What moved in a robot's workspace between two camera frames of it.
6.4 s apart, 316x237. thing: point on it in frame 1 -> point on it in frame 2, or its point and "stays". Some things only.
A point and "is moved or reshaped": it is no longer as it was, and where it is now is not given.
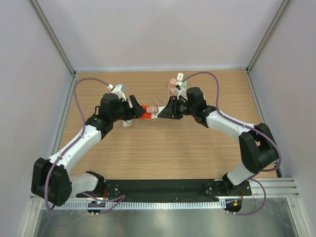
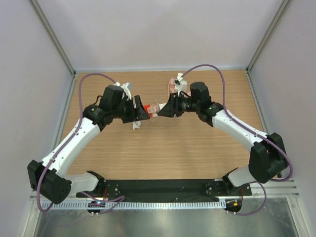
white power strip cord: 126,123 is moved or reshaped
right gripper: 171,111 stays
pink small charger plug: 152,109 stays
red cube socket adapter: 146,114 stays
